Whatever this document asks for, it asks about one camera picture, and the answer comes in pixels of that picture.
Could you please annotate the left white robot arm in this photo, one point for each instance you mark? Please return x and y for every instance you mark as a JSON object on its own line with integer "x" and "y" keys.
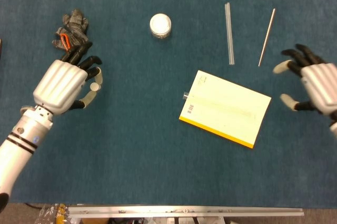
{"x": 15, "y": 150}

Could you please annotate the grey knit glove orange tag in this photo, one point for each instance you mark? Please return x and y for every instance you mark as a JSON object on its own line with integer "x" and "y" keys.
{"x": 76, "y": 24}

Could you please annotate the long clear glass tube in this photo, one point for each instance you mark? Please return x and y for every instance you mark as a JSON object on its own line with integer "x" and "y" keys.
{"x": 229, "y": 34}

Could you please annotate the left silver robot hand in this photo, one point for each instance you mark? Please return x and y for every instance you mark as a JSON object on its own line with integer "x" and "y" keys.
{"x": 60, "y": 87}

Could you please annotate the white lidded round jar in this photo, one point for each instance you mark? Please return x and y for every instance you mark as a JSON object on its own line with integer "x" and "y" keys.
{"x": 160, "y": 24}

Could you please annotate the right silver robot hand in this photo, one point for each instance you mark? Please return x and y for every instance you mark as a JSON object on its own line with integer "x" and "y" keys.
{"x": 321, "y": 87}

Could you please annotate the thin metal rod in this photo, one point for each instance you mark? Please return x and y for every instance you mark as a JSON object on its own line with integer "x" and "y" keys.
{"x": 266, "y": 37}

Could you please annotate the crinkled clear plastic bag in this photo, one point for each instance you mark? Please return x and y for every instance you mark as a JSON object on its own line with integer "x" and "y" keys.
{"x": 51, "y": 214}

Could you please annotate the small white cap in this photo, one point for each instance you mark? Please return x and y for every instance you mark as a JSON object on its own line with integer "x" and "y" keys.
{"x": 94, "y": 86}

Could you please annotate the aluminium profile rail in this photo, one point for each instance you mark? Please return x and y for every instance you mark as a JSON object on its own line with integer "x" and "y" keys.
{"x": 184, "y": 211}

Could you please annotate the clear glass test tube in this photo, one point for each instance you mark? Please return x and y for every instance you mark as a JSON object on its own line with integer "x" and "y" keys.
{"x": 185, "y": 95}

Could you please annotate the pale yellow booklet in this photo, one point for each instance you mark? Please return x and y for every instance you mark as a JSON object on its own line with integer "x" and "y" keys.
{"x": 223, "y": 108}

